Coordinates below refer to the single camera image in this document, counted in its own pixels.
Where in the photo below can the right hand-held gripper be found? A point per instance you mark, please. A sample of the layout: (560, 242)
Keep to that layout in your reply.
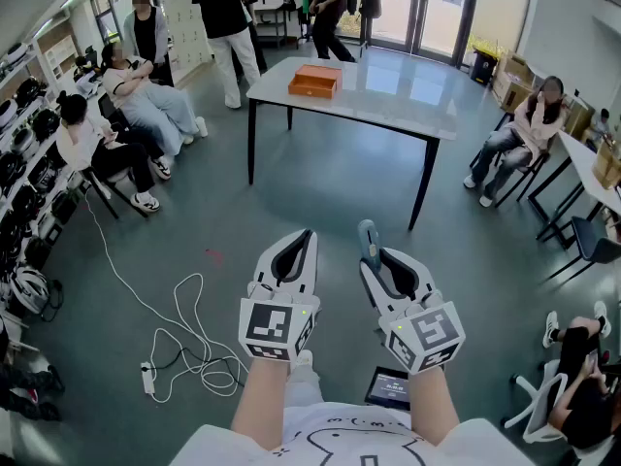
(427, 333)

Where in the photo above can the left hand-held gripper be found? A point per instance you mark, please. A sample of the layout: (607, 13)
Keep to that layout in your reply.
(264, 321)

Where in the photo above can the grey-blue handled tool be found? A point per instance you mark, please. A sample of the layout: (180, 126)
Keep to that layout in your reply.
(368, 238)

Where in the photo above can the orange leather box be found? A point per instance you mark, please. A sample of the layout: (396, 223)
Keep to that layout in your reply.
(317, 76)

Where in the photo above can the person's left forearm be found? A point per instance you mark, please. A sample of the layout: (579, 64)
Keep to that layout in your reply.
(259, 401)

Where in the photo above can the person's right forearm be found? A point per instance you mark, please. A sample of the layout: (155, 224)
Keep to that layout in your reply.
(432, 406)

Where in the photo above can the person's white left shoe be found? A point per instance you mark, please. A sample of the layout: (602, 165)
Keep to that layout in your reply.
(305, 357)

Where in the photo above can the small black screen device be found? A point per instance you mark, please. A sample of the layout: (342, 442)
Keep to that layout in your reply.
(388, 389)

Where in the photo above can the person's light grey trousers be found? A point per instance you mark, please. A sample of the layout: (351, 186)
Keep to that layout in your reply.
(303, 389)

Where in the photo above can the person's white printed t-shirt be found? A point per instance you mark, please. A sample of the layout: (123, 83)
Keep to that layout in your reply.
(349, 435)

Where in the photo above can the white power strip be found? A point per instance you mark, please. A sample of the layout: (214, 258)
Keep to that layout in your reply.
(147, 379)

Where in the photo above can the grey marble table black legs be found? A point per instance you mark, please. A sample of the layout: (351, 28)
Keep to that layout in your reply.
(369, 90)

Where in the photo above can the white office chair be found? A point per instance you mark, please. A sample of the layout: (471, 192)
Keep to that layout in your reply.
(545, 406)

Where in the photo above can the dark blue chair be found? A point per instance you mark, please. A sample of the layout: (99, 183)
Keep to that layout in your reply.
(594, 245)

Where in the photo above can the brown cardboard box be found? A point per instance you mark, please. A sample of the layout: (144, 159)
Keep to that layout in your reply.
(512, 85)

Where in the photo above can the black bin yellow lid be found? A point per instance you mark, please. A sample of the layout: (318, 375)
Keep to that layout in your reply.
(484, 66)

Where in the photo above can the light wooden box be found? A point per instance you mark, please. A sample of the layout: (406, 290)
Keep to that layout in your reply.
(607, 165)

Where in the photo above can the black metal shelf table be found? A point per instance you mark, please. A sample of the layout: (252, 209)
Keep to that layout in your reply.
(274, 17)

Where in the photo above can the white lockers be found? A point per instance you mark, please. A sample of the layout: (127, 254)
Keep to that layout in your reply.
(186, 27)

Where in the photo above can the white helmet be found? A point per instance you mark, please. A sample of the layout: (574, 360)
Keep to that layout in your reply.
(30, 289)

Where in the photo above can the black hanging backpack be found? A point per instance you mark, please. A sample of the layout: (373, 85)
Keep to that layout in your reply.
(371, 0)

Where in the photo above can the group of black helmets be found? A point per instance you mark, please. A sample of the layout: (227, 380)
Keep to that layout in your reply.
(26, 173)

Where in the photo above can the white shelving rack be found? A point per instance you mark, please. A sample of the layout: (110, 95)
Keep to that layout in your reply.
(29, 114)

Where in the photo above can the white table black frame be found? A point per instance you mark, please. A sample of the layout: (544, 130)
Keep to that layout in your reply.
(579, 163)

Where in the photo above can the glass door black frame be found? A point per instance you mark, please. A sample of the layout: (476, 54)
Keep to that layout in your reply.
(419, 8)

